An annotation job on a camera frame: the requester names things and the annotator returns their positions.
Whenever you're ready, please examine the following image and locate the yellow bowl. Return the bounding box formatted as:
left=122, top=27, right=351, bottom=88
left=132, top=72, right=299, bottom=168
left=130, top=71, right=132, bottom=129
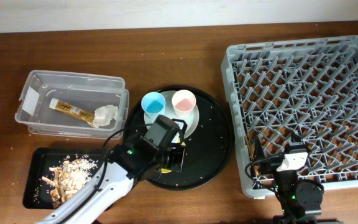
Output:
left=160, top=168, right=171, bottom=174

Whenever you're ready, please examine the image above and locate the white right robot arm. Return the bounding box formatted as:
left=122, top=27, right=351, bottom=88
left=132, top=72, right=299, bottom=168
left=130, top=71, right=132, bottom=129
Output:
left=251, top=133, right=324, bottom=224

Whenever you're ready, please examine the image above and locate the white label on bin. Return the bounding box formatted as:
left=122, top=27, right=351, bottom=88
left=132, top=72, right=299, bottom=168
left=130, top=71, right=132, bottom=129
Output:
left=22, top=87, right=40, bottom=116

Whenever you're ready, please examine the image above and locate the clear plastic waste bin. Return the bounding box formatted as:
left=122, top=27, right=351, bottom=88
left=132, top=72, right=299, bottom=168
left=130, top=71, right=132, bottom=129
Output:
left=14, top=70, right=129, bottom=138

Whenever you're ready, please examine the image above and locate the grey dishwasher rack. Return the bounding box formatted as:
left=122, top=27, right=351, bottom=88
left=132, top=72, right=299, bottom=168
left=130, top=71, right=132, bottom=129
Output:
left=221, top=35, right=358, bottom=198

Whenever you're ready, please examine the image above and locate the gold snack wrapper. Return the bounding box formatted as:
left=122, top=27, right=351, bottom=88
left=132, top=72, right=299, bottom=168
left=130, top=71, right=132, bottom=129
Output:
left=49, top=98, right=95, bottom=128

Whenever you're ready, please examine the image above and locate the food scraps pile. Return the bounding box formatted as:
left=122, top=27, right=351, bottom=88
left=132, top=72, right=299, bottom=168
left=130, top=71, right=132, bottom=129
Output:
left=34, top=154, right=99, bottom=208

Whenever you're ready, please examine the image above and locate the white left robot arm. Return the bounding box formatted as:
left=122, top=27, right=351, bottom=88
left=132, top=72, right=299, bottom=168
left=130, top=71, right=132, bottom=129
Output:
left=41, top=115, right=187, bottom=223

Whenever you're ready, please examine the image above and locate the black rectangular tray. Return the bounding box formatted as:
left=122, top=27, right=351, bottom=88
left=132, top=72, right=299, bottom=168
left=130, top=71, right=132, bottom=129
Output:
left=22, top=147, right=103, bottom=210

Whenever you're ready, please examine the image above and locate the round black tray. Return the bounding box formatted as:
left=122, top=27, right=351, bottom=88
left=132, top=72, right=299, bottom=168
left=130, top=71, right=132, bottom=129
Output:
left=122, top=85, right=236, bottom=191

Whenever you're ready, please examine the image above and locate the light blue cup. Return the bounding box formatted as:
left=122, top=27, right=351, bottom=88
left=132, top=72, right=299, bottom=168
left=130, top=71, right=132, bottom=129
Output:
left=141, top=92, right=166, bottom=121

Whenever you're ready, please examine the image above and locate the wooden chopstick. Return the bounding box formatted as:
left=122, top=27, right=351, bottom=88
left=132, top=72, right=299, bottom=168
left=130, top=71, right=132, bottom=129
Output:
left=244, top=135, right=253, bottom=160

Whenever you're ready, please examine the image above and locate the pink cup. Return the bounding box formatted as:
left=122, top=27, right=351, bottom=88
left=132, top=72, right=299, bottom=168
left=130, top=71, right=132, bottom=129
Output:
left=172, top=90, right=196, bottom=118

